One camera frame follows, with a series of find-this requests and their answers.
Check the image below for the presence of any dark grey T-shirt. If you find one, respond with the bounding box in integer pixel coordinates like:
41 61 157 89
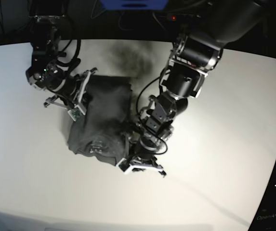
67 76 132 166

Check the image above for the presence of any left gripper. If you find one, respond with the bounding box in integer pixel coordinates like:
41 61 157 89
128 127 171 166

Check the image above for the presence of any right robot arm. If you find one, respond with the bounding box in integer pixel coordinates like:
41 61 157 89
26 0 84 110

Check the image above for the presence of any blue box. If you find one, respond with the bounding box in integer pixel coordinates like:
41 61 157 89
100 0 169 10

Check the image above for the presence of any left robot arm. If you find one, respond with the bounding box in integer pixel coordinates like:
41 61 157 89
124 0 276 169

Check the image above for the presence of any black power strip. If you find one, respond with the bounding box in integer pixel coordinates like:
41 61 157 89
166 13 201 23

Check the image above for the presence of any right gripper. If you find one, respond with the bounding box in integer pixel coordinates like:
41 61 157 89
48 74 86 108

